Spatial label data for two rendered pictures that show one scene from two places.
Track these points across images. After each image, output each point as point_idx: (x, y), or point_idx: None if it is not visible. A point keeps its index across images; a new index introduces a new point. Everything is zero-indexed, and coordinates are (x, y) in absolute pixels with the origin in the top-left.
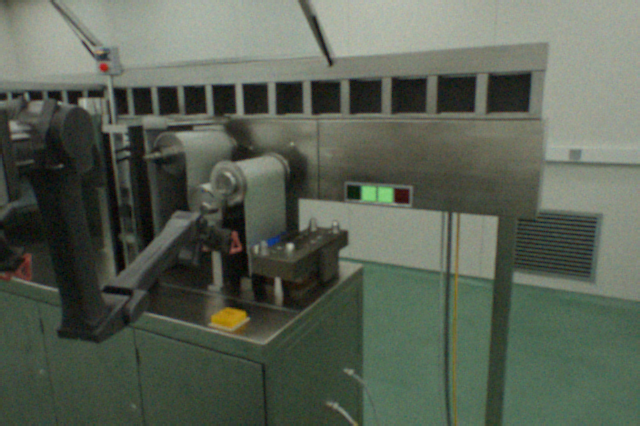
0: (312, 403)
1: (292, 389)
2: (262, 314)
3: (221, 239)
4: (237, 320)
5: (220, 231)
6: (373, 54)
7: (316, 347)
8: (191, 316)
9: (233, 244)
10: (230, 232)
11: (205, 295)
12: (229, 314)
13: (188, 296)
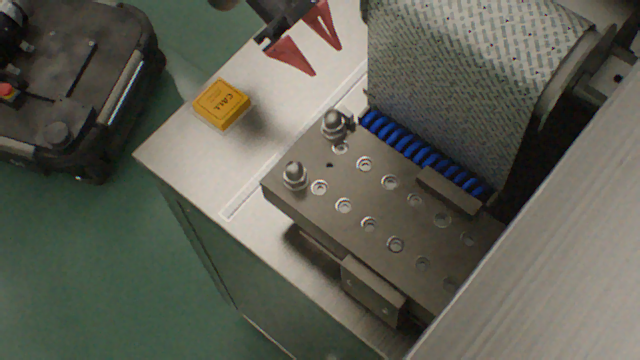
0: (267, 302)
1: (213, 245)
2: (233, 157)
3: (267, 23)
4: (203, 114)
5: (277, 13)
6: (515, 218)
7: (269, 284)
8: (262, 53)
9: (271, 50)
10: (264, 30)
11: (347, 68)
12: (217, 100)
13: (350, 43)
